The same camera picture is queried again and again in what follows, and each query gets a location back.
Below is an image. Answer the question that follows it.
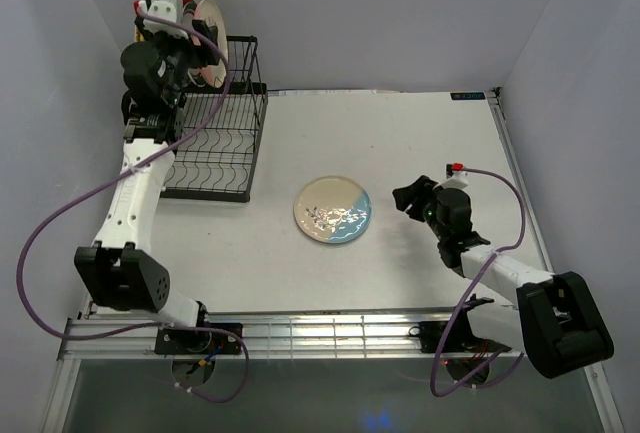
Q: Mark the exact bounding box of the black wire dish rack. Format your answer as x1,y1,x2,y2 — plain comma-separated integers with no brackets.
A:
161,36,268,203

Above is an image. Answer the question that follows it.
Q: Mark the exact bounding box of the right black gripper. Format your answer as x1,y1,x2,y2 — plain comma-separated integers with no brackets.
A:
393,175,448,241

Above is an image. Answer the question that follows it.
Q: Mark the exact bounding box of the blue and cream ceramic plate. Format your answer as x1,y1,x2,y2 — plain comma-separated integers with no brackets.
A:
293,175,372,245

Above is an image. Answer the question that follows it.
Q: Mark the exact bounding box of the white plate with green rim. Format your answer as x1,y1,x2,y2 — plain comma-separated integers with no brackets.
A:
181,0,197,16

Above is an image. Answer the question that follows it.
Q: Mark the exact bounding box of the blue table label sticker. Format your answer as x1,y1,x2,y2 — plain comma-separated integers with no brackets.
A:
450,92,486,101

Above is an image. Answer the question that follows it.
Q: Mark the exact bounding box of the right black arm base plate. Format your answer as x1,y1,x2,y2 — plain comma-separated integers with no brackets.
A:
408,319,510,353

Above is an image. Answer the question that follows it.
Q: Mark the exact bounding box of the pink and cream ceramic plate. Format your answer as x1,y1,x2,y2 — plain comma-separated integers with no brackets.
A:
187,0,229,88

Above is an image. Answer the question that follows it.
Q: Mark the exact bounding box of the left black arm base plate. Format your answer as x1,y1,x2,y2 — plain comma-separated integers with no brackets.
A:
154,322,243,356

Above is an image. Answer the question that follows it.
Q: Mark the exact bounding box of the aluminium frame rail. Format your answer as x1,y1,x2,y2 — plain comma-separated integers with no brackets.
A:
58,316,601,362

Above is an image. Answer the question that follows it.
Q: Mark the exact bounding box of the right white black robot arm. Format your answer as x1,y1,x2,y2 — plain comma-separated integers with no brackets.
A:
392,163,615,379

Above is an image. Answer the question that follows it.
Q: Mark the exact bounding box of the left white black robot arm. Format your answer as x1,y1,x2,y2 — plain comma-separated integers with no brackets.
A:
74,0,228,353

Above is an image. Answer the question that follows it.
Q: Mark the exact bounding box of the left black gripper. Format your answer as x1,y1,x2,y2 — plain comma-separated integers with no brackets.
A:
136,17,221,106

